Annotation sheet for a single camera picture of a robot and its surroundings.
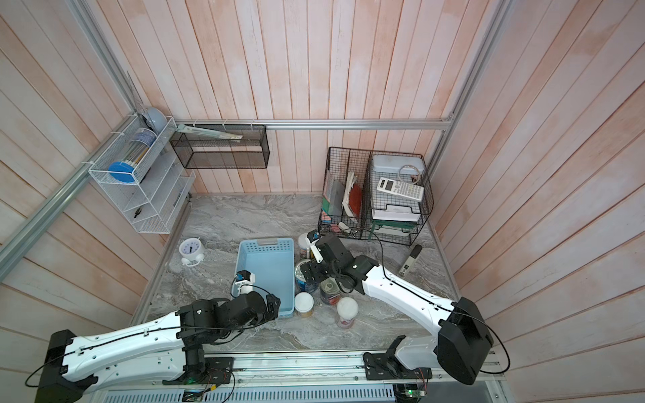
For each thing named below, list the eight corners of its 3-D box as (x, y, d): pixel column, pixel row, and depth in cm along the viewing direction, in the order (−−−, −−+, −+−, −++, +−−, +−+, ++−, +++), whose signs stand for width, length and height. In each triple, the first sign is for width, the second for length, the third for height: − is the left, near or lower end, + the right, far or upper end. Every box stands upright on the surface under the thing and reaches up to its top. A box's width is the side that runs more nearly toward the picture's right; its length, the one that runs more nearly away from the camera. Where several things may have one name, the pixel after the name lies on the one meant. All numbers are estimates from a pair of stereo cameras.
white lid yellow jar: (295, 318, 85) (293, 311, 79) (296, 300, 89) (294, 291, 83) (314, 318, 85) (314, 311, 79) (314, 300, 89) (314, 291, 83)
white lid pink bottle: (336, 329, 83) (338, 318, 73) (335, 309, 87) (337, 296, 78) (354, 329, 83) (359, 318, 73) (352, 309, 87) (357, 296, 78)
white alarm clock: (183, 269, 98) (179, 264, 95) (182, 245, 105) (179, 240, 102) (205, 262, 99) (201, 257, 97) (202, 239, 107) (199, 234, 104)
